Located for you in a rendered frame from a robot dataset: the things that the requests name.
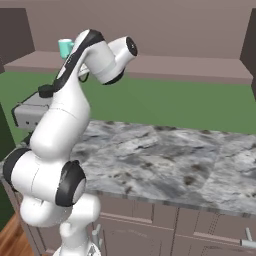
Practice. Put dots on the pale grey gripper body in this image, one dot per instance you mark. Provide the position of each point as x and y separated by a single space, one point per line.
28 115

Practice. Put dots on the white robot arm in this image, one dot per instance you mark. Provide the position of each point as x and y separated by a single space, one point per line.
56 133

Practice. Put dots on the teal mug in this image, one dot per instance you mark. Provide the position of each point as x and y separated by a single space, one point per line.
65 48

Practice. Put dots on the dark brown cabinet door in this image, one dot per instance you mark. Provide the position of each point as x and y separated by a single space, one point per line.
15 33
249 46

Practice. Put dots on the brown drawer front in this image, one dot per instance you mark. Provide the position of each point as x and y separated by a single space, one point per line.
220 223
126 208

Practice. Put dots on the brown open wall cabinet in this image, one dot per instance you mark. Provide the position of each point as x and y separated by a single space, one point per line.
186 63

